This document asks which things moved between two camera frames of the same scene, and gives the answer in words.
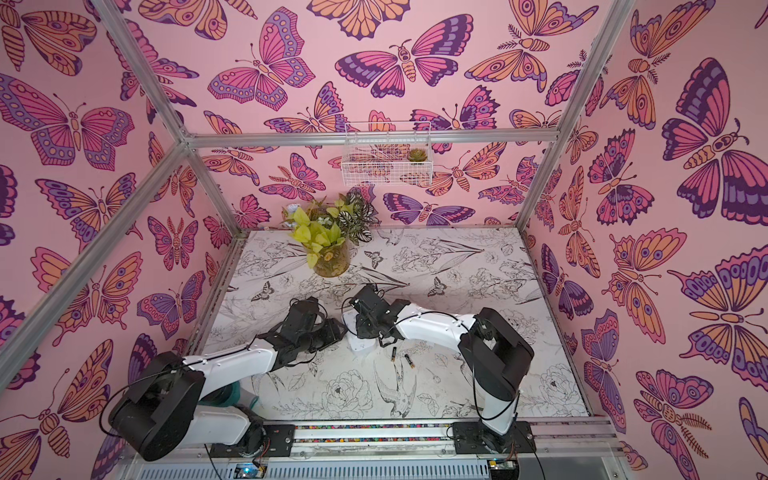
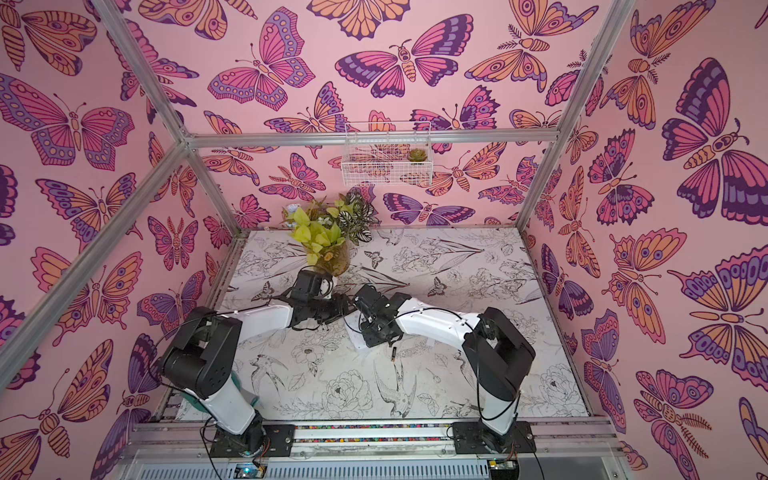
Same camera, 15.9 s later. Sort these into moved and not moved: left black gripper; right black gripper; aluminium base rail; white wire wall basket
Moved: left black gripper
Not moved: aluminium base rail; white wire wall basket; right black gripper
